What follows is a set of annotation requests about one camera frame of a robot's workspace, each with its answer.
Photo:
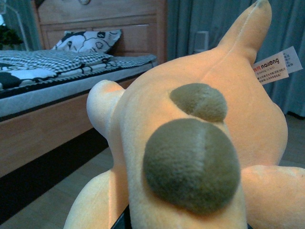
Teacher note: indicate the yellow plush dinosaur toy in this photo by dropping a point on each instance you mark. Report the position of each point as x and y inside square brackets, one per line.
[196, 144]

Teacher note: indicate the checkered bed sheet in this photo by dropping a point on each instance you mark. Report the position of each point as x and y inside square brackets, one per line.
[114, 63]

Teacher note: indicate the black and white pillow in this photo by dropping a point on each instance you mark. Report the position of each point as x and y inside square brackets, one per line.
[88, 41]

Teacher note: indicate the white plastic-wrapped mattress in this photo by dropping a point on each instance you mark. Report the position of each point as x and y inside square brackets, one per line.
[20, 104]

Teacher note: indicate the black and white duvet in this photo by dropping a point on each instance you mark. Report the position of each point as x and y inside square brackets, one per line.
[21, 67]

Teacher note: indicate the dark green plant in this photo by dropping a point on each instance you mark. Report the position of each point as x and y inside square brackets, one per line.
[8, 38]

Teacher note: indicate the white wall socket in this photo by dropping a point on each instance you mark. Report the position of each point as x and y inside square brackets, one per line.
[201, 41]

